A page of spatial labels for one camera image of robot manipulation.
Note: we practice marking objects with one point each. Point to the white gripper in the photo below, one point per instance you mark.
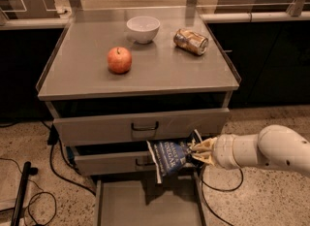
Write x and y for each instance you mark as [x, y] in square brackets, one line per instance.
[225, 150]

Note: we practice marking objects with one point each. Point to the blue chip bag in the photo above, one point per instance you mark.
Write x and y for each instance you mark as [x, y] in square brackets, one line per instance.
[170, 156]

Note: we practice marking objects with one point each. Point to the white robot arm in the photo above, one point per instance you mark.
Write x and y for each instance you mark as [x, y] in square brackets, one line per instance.
[275, 147]

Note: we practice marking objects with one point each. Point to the bottom grey drawer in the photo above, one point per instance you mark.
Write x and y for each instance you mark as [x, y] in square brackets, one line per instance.
[136, 199]

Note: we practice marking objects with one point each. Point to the grey drawer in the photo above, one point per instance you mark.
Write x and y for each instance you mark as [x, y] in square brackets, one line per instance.
[136, 199]
[116, 128]
[112, 163]

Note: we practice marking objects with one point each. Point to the top grey drawer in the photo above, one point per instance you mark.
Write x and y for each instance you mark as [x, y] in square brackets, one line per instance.
[116, 128]

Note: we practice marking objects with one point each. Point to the grey drawer cabinet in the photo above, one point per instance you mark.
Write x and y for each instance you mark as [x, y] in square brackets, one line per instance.
[77, 81]

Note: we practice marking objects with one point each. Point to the middle grey drawer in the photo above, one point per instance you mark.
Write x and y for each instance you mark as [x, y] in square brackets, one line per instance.
[112, 163]

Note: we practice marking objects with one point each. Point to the crushed metal can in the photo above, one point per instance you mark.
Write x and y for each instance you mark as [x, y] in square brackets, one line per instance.
[191, 41]

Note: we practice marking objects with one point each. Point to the red apple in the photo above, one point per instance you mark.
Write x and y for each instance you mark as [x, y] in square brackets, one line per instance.
[119, 60]

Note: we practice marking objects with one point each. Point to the white bowl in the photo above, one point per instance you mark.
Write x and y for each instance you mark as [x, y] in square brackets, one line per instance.
[143, 29]

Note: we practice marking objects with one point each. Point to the black pole on floor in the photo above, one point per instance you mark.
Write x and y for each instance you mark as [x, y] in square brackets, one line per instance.
[27, 170]

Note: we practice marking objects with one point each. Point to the black top drawer handle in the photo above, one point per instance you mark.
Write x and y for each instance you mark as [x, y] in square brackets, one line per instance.
[137, 128]

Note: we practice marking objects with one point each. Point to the black drawer handle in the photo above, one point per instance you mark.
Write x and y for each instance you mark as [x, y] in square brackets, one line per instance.
[137, 128]
[143, 162]

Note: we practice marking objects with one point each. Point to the black middle drawer handle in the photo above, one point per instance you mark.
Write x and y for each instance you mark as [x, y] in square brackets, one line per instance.
[143, 162]

